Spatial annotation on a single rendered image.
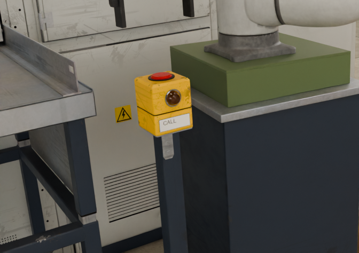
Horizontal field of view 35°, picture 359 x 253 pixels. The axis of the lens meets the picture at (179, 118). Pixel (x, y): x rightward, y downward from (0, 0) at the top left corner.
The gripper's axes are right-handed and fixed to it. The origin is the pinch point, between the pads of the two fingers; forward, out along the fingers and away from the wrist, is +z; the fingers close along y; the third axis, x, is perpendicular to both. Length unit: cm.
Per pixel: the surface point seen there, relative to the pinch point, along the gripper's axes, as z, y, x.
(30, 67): 16, 12, -50
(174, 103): 15.3, 0.1, 5.0
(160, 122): 18.7, 2.7, 3.8
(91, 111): 21.3, 7.8, -19.2
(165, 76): 11.0, -0.4, 1.4
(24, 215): 74, 14, -87
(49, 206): 74, 5, -87
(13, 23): 10, 7, -87
